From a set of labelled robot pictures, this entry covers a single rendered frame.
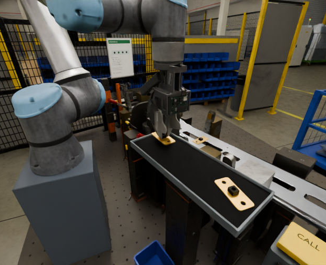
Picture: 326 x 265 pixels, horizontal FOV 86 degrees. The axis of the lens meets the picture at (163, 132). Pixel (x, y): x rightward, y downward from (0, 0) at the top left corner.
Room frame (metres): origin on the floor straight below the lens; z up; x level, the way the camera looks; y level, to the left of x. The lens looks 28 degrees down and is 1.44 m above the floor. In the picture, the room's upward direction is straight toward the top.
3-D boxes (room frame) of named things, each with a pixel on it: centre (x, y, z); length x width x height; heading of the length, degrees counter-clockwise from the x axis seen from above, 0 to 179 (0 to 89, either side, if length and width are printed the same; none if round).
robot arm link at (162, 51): (0.45, -0.01, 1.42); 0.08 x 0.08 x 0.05
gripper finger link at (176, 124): (0.46, -0.03, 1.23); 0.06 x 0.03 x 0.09; 32
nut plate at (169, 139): (0.47, 0.00, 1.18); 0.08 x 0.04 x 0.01; 32
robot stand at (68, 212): (0.46, 0.33, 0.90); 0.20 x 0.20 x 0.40; 21
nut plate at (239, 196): (0.26, -0.15, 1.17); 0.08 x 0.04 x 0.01; 20
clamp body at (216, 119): (0.92, -0.30, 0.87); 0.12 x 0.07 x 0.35; 128
